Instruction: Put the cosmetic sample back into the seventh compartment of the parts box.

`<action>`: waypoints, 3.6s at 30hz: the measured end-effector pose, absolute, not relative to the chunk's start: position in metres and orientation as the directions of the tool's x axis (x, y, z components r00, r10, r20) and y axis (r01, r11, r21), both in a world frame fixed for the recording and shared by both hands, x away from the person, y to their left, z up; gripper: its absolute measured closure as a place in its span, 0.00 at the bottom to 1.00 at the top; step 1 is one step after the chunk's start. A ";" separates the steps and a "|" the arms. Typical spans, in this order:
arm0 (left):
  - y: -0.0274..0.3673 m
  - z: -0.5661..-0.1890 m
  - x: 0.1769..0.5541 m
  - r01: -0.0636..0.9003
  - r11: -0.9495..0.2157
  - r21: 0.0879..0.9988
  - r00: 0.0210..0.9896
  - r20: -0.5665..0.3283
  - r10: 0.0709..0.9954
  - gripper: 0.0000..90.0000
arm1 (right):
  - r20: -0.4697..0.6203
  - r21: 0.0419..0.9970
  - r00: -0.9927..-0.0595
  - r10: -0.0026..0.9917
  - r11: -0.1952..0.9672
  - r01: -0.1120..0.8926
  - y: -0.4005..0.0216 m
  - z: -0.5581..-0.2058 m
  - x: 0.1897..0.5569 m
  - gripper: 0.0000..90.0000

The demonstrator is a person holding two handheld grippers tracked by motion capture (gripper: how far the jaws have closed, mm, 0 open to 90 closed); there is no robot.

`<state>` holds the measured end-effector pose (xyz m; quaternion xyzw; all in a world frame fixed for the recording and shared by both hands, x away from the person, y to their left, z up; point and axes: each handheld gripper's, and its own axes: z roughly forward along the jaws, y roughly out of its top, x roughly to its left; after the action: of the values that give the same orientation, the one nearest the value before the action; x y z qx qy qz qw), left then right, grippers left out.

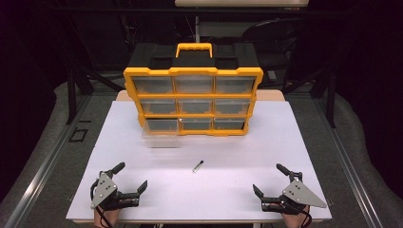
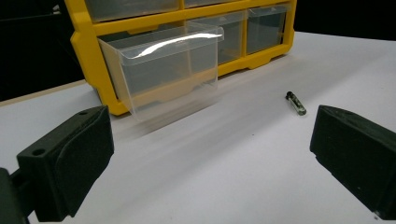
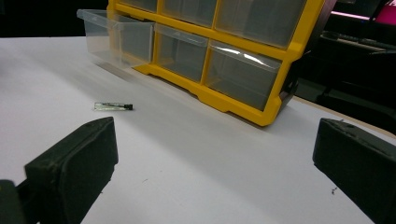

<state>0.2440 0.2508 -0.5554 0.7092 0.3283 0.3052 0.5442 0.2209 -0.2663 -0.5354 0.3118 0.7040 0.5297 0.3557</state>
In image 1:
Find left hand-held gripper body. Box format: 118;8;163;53
89;170;141;212

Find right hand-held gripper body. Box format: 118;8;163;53
260;171;328;217

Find pulled-out clear plastic drawer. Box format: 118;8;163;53
141;118;183;149

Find small silver black-tipped stick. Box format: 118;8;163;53
191;160;205;174

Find person's right hand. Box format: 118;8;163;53
280;205;311;228

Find person's left hand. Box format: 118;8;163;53
92;207;122;228

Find set of clear cabinet drawers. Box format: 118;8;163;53
132;75;257;131

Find yellow and black organizer cabinet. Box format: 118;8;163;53
123;42;264;137

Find black office chair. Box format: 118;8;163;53
240;17;307;75

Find grey metal pole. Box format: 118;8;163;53
194;14;202;44

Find right hand-held gripper black cable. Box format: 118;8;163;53
297;207;314;228

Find hand-held gripper black cable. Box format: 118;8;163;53
297;207;314;228
89;179;114;228

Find left hand-held gripper black cable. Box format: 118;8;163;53
89;179;114;228

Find aluminium floor rail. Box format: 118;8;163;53
3;94;93;228
312;94;384;228

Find black metal frame stand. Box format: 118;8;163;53
280;61;337;129
64;60;125;126

